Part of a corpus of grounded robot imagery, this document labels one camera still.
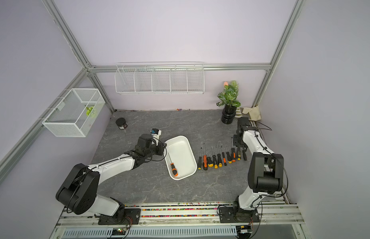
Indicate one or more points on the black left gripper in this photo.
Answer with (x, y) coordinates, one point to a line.
(160, 147)

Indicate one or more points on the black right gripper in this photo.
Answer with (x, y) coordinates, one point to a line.
(236, 143)

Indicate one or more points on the white plastic storage box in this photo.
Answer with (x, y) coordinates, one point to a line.
(180, 152)

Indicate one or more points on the small black handle screwdriver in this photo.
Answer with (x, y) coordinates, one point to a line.
(228, 155)

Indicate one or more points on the slim black orange screwdriver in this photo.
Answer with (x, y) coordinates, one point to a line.
(223, 156)

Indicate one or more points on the short black yellow screwdriver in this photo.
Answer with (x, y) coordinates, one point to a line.
(209, 161)

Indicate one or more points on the grey orange collar screwdriver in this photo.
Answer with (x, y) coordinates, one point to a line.
(233, 154)

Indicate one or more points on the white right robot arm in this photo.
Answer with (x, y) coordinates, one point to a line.
(266, 170)

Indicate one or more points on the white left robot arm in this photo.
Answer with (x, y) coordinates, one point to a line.
(78, 193)

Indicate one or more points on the cream work glove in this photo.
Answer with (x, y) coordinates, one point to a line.
(253, 113)

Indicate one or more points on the black glossy plant pot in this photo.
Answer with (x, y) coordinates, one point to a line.
(228, 114)

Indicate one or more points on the green artificial plant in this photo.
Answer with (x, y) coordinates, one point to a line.
(228, 97)

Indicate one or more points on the small black jar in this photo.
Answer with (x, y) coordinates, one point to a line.
(121, 123)

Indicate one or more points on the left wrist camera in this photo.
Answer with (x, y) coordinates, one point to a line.
(156, 132)

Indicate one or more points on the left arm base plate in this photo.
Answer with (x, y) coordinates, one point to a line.
(125, 216)

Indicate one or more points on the long white wire shelf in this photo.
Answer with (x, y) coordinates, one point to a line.
(160, 78)

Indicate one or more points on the white wire basket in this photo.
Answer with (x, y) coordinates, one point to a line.
(75, 114)

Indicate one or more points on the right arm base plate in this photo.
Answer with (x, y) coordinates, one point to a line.
(237, 215)

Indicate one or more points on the aluminium rail base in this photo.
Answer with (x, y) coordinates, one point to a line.
(188, 220)

